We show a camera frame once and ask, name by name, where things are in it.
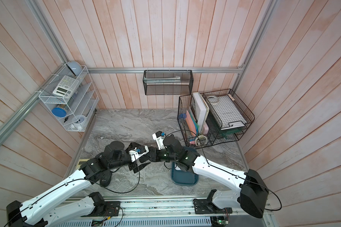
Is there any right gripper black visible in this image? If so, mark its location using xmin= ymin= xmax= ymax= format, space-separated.
xmin=146 ymin=148 xmax=180 ymax=164

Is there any teal plastic storage tray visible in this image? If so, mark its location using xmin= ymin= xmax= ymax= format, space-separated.
xmin=171 ymin=146 xmax=199 ymax=187

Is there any black mouse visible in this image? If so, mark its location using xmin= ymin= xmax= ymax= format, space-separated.
xmin=99 ymin=170 xmax=112 ymax=187
xmin=139 ymin=155 xmax=149 ymax=163

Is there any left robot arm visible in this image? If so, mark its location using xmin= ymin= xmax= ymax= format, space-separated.
xmin=6 ymin=141 xmax=149 ymax=227

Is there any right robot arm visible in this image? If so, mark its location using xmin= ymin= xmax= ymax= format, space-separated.
xmin=149 ymin=131 xmax=270 ymax=218

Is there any tape roll by rack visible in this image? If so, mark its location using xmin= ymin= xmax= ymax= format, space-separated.
xmin=194 ymin=135 xmax=208 ymax=147

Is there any yellow calculator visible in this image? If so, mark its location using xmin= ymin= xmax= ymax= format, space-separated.
xmin=78 ymin=159 xmax=89 ymax=166

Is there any pink folder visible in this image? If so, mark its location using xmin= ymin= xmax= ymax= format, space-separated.
xmin=185 ymin=110 xmax=198 ymax=135

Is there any white thick book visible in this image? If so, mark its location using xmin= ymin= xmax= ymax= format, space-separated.
xmin=190 ymin=92 xmax=209 ymax=135

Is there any white grid notepad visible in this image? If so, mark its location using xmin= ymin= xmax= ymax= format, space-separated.
xmin=206 ymin=94 xmax=247 ymax=130

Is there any blue lid pencil jar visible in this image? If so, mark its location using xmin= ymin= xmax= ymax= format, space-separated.
xmin=51 ymin=105 xmax=67 ymax=118

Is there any white desk calculator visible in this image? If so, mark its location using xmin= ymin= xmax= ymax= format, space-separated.
xmin=52 ymin=76 xmax=80 ymax=99

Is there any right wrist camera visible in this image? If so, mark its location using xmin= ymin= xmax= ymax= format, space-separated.
xmin=153 ymin=131 xmax=166 ymax=149

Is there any black wire file rack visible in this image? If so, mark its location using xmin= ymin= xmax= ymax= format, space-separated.
xmin=178 ymin=95 xmax=213 ymax=148

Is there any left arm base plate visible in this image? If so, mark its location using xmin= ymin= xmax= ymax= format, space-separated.
xmin=91 ymin=201 xmax=120 ymax=217

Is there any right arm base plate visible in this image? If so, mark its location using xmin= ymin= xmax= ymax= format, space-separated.
xmin=192 ymin=199 xmax=233 ymax=214

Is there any black wire paper tray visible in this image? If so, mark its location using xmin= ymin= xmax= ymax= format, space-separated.
xmin=202 ymin=89 xmax=255 ymax=145

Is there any black mesh wall basket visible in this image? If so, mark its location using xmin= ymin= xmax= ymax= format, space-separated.
xmin=143 ymin=70 xmax=194 ymax=96

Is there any white wire wall shelf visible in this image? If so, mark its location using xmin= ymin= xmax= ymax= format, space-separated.
xmin=39 ymin=63 xmax=99 ymax=132

